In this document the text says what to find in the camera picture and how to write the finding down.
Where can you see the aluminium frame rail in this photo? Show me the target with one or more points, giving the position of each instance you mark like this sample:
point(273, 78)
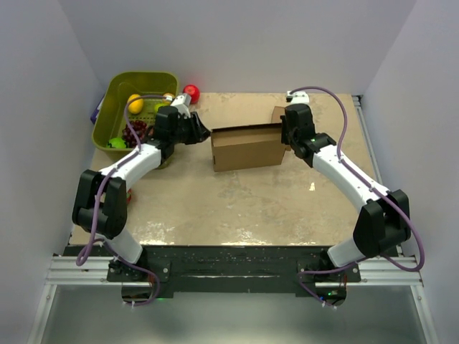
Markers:
point(80, 305)

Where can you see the brown cardboard box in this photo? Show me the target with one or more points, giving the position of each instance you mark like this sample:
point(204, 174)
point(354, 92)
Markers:
point(250, 146)

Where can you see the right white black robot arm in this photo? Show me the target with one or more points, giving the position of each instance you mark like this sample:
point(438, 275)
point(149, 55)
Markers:
point(379, 226)

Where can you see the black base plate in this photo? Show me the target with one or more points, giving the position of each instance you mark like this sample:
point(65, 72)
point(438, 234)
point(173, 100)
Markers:
point(164, 271)

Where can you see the small closed cardboard box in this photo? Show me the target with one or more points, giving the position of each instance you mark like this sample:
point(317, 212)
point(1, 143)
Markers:
point(277, 113)

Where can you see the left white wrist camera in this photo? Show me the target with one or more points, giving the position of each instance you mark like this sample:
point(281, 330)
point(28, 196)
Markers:
point(181, 103)

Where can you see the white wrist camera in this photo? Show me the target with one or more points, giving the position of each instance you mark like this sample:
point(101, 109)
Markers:
point(298, 97)
point(181, 103)

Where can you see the green pear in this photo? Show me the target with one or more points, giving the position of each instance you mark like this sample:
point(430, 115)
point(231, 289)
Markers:
point(159, 106)

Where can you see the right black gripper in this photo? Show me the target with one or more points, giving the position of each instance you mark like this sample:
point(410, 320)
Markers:
point(283, 137)

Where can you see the red apple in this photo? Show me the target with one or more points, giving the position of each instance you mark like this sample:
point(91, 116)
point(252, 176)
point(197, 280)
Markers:
point(194, 93)

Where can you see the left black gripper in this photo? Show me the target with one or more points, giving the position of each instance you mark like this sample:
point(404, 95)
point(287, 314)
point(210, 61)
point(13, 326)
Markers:
point(199, 132)

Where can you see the small orange fruit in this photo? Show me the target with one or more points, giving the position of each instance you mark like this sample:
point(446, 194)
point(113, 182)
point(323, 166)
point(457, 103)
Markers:
point(169, 97)

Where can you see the blue white booklet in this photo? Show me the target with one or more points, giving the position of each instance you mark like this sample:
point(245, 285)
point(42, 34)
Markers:
point(94, 115)

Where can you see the yellow lemon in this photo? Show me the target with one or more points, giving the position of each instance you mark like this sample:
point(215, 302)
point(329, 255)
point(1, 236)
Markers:
point(135, 104)

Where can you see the dark purple grapes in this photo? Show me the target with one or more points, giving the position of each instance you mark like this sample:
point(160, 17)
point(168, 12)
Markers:
point(139, 128)

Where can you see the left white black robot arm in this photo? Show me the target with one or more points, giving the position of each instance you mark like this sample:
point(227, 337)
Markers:
point(100, 206)

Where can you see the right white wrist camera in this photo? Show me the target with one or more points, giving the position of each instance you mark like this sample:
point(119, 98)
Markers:
point(298, 97)

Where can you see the green plastic basket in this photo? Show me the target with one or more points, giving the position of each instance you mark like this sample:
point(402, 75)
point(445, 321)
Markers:
point(111, 121)

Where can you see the pink dragon fruit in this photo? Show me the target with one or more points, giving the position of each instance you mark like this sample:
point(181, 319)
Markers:
point(128, 196)

